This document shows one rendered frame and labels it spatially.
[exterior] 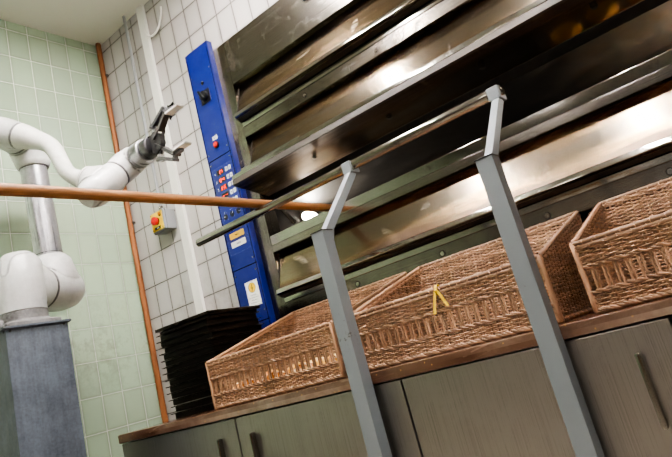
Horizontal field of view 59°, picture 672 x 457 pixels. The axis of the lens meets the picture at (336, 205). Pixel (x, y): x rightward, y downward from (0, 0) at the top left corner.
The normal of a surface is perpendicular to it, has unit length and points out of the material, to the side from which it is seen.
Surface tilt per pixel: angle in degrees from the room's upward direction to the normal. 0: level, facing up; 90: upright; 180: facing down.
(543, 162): 70
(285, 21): 90
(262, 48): 90
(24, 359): 90
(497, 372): 90
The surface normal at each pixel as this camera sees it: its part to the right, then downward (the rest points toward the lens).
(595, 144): -0.65, -0.36
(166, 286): -0.61, -0.04
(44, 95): 0.75, -0.36
